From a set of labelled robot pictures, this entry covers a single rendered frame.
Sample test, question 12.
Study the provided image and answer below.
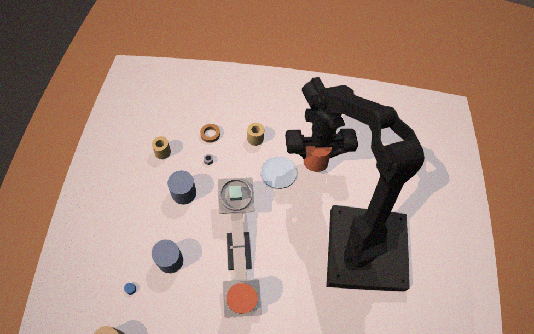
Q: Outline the blue round disc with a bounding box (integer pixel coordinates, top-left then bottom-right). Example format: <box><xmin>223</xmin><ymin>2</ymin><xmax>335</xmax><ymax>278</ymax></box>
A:
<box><xmin>124</xmin><ymin>283</ymin><xmax>136</xmax><ymax>295</ymax></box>

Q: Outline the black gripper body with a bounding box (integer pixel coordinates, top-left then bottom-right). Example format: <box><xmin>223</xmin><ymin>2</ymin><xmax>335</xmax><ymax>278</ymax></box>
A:
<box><xmin>285</xmin><ymin>124</ymin><xmax>358</xmax><ymax>154</ymax></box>

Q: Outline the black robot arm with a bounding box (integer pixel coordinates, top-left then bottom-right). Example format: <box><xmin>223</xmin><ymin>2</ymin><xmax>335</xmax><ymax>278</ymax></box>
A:
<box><xmin>302</xmin><ymin>77</ymin><xmax>425</xmax><ymax>270</ymax></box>

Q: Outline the grey hex nut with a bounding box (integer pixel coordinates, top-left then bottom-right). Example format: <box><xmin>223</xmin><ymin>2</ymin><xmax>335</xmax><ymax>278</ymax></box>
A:
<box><xmin>204</xmin><ymin>154</ymin><xmax>213</xmax><ymax>165</ymax></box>

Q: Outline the orange cylinder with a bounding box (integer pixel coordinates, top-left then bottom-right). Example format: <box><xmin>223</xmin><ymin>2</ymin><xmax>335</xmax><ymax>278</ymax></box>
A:
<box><xmin>227</xmin><ymin>283</ymin><xmax>258</xmax><ymax>314</ymax></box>

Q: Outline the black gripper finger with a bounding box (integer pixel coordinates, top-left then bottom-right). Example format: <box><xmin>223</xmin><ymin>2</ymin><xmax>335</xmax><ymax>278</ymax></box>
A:
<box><xmin>330</xmin><ymin>143</ymin><xmax>347</xmax><ymax>158</ymax></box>
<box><xmin>296</xmin><ymin>148</ymin><xmax>307</xmax><ymax>159</ymax></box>

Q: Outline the grey cylinder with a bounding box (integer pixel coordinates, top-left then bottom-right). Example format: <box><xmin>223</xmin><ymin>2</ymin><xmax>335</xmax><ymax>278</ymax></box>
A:
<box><xmin>167</xmin><ymin>170</ymin><xmax>196</xmax><ymax>204</ymax></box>
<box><xmin>152</xmin><ymin>239</ymin><xmax>183</xmax><ymax>273</ymax></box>

